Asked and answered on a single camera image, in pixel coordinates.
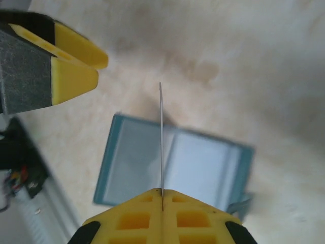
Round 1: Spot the teal leather card holder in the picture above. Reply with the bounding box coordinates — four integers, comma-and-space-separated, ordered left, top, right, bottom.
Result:
93, 113, 256, 222

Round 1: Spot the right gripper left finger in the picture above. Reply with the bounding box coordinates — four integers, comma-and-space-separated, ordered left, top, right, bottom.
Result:
67, 189, 163, 244

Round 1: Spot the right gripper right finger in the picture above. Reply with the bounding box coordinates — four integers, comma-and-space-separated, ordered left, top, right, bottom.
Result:
163, 189, 257, 244

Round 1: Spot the aluminium mounting rail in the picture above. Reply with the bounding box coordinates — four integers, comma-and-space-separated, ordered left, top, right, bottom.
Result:
15, 177, 84, 244

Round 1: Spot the black device with wires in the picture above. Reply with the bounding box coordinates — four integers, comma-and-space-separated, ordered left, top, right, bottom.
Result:
0, 116, 49, 200

